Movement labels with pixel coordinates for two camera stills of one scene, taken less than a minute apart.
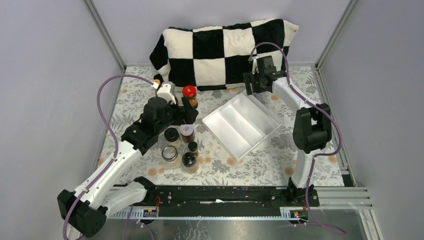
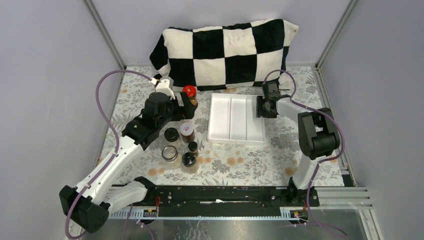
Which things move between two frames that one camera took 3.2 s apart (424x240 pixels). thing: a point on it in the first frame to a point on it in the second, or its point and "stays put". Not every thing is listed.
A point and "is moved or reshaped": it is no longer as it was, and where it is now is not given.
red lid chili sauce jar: x=190 y=92 stays put
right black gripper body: x=255 y=80 to x=261 y=109
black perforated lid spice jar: x=190 y=162 stays put
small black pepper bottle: x=192 y=146 stays put
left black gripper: x=189 y=115 stays put
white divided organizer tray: x=240 y=124 is moved or reshaped
